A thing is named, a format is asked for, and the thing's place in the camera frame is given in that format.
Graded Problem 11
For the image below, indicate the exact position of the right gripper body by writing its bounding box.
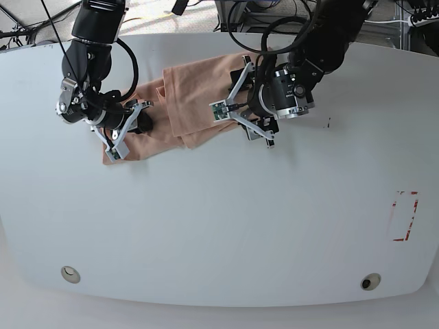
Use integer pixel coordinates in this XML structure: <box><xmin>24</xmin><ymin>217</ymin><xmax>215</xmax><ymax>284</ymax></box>
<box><xmin>56</xmin><ymin>77</ymin><xmax>154</xmax><ymax>150</ymax></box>

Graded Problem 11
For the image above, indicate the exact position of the peach T-shirt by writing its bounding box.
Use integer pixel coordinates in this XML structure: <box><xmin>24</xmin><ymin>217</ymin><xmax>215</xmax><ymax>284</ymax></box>
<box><xmin>102</xmin><ymin>46</ymin><xmax>275</xmax><ymax>167</ymax></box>

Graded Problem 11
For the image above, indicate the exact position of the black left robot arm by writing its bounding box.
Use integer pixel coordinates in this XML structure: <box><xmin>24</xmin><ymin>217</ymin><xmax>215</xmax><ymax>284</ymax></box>
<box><xmin>210</xmin><ymin>1</ymin><xmax>377</xmax><ymax>147</ymax></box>

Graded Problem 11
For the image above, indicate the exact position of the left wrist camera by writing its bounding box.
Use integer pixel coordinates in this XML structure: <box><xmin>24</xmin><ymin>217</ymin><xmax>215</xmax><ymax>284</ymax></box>
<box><xmin>209</xmin><ymin>100</ymin><xmax>230</xmax><ymax>122</ymax></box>

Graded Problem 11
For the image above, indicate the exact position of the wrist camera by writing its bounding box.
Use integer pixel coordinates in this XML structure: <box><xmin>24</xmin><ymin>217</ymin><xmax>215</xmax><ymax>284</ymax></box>
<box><xmin>105</xmin><ymin>143</ymin><xmax>130</xmax><ymax>162</ymax></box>
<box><xmin>209</xmin><ymin>100</ymin><xmax>230</xmax><ymax>122</ymax></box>

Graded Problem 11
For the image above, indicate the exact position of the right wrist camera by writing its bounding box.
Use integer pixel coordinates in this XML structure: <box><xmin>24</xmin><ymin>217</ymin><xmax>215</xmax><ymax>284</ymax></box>
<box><xmin>105</xmin><ymin>143</ymin><xmax>130</xmax><ymax>162</ymax></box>

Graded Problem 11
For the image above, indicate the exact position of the table grommet hole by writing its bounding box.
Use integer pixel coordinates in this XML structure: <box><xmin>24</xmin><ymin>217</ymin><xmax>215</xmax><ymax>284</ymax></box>
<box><xmin>61</xmin><ymin>266</ymin><xmax>80</xmax><ymax>284</ymax></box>
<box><xmin>360</xmin><ymin>273</ymin><xmax>381</xmax><ymax>291</ymax></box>

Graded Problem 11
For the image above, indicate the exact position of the left table grommet hole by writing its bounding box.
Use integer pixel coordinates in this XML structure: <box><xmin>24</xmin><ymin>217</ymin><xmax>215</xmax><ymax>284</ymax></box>
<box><xmin>61</xmin><ymin>266</ymin><xmax>80</xmax><ymax>284</ymax></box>

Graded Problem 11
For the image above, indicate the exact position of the white power strip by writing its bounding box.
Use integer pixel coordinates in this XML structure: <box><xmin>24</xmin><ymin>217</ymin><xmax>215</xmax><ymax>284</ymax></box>
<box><xmin>407</xmin><ymin>5</ymin><xmax>438</xmax><ymax>27</ymax></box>

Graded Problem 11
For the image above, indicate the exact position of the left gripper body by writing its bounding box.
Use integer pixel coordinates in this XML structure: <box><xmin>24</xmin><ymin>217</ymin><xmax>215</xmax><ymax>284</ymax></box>
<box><xmin>220</xmin><ymin>55</ymin><xmax>315</xmax><ymax>148</ymax></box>

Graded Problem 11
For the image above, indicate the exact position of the red tape rectangle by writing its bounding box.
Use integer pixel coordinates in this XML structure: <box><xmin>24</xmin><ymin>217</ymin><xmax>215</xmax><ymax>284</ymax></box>
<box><xmin>388</xmin><ymin>191</ymin><xmax>420</xmax><ymax>242</ymax></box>

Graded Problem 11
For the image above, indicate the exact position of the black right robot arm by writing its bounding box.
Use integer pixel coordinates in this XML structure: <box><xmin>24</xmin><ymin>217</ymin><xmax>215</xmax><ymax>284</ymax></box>
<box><xmin>56</xmin><ymin>1</ymin><xmax>154</xmax><ymax>162</ymax></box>

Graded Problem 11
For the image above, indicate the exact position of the aluminium frame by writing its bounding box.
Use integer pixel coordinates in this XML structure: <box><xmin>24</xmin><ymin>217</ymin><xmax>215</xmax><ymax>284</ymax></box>
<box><xmin>213</xmin><ymin>1</ymin><xmax>252</xmax><ymax>32</ymax></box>

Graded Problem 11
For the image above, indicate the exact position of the right table grommet hole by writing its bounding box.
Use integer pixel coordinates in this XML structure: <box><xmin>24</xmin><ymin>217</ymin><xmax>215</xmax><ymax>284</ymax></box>
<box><xmin>360</xmin><ymin>273</ymin><xmax>381</xmax><ymax>291</ymax></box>

